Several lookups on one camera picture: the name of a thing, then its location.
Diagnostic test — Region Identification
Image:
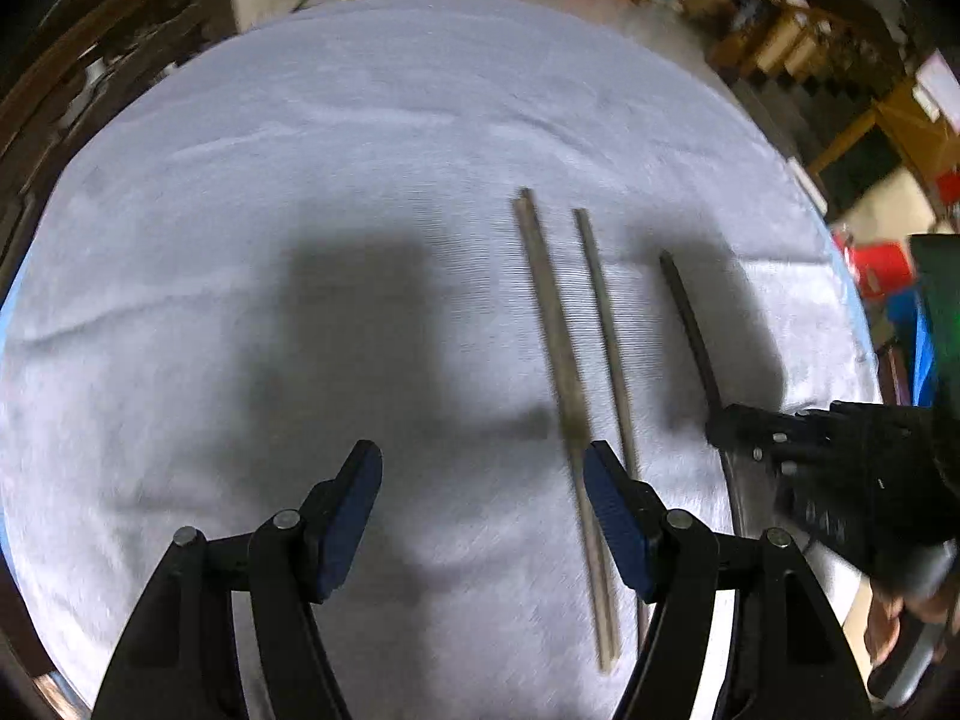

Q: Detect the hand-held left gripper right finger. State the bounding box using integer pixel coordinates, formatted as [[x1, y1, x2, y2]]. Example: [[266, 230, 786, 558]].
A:
[[583, 441, 875, 720]]

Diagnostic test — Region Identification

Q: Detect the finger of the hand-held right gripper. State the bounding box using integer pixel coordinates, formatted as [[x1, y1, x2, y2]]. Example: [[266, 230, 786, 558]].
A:
[[748, 438, 812, 497], [705, 402, 835, 449]]

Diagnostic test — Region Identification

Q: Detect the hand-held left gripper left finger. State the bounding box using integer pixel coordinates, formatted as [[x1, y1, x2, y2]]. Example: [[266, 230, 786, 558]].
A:
[[90, 439, 384, 720]]

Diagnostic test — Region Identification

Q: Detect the person's right hand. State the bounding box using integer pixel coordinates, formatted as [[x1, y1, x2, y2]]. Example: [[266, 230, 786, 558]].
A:
[[862, 589, 950, 665]]

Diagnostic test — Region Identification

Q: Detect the blue garment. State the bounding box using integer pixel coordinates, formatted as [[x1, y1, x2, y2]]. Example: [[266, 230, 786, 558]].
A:
[[910, 298, 940, 407]]

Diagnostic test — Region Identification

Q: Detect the blue under cloth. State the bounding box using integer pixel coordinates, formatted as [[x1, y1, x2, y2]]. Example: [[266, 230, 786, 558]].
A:
[[821, 229, 882, 368]]

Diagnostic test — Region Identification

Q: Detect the red plastic stool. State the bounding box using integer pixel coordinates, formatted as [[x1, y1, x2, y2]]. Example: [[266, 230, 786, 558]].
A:
[[850, 238, 920, 302]]

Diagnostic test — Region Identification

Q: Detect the beige chair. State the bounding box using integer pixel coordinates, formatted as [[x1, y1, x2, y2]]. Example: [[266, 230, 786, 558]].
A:
[[831, 163, 942, 242]]

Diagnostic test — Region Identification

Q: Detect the grey tablecloth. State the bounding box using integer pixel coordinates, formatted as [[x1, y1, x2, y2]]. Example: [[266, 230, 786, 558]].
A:
[[0, 0, 880, 720]]

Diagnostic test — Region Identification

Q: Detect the wooden stair railing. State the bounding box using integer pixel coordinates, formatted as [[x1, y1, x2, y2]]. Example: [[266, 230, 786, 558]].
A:
[[711, 0, 917, 95]]

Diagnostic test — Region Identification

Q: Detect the carved dark wooden table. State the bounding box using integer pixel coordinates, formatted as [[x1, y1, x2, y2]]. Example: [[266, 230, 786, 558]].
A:
[[0, 0, 235, 297]]

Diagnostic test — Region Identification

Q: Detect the wall calendar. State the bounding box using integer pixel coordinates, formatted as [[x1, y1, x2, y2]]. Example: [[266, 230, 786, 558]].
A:
[[913, 47, 960, 127]]

